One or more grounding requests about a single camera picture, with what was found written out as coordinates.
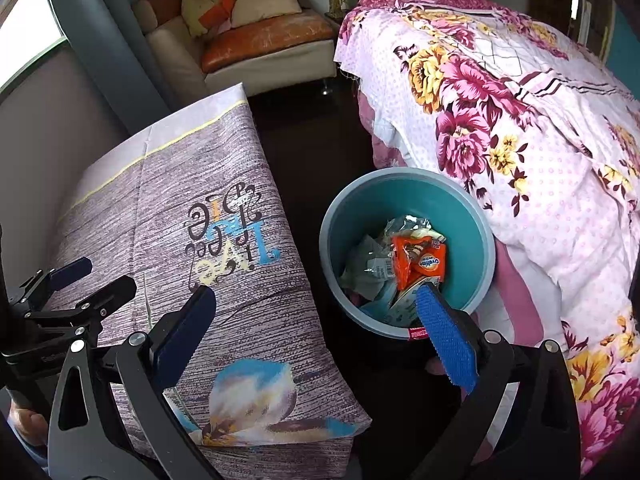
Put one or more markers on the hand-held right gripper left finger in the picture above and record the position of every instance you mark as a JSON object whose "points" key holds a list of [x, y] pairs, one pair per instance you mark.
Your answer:
{"points": [[185, 332]]}

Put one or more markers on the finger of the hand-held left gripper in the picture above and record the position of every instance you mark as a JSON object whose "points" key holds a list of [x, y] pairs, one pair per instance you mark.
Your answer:
{"points": [[70, 270], [105, 297]]}

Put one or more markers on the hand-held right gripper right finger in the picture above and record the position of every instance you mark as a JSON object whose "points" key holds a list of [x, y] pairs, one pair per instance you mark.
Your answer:
{"points": [[445, 340]]}

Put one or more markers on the orange snack packet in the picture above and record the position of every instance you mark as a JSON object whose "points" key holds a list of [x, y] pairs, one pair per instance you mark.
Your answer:
{"points": [[417, 260]]}

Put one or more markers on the teal trash bin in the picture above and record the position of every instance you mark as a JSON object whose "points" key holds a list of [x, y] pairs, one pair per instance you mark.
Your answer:
{"points": [[465, 240]]}

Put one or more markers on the person's left hand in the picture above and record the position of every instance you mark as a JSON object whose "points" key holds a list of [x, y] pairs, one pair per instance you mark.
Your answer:
{"points": [[27, 422]]}

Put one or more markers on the cartoon print face mask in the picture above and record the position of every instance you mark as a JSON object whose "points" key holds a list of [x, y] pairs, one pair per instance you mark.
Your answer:
{"points": [[400, 312]]}

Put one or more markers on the grey plastic packet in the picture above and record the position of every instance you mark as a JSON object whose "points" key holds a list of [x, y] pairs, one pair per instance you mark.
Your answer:
{"points": [[367, 265]]}

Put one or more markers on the clear plastic wrapper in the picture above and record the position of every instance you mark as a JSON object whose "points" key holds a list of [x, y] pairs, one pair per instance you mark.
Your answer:
{"points": [[410, 227]]}

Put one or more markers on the wood print tablecloth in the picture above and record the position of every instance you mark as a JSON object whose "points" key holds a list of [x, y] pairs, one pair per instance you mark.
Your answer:
{"points": [[200, 170]]}

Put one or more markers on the floral blanket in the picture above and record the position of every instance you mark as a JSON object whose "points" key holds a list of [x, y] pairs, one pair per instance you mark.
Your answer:
{"points": [[525, 135]]}

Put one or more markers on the window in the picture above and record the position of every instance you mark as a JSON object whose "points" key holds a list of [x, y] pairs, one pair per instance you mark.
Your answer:
{"points": [[25, 40]]}

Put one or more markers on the blue grey curtain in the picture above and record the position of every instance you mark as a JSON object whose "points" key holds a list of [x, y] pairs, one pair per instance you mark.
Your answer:
{"points": [[125, 20]]}

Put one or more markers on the beige sofa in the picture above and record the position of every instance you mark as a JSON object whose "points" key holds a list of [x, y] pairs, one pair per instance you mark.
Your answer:
{"points": [[260, 45]]}

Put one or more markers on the yellow orange plush pillow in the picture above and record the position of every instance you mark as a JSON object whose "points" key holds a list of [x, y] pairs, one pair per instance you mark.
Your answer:
{"points": [[210, 5]]}

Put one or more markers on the beige pillow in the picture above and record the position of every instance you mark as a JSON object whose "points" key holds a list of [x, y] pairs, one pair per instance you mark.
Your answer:
{"points": [[265, 2]]}

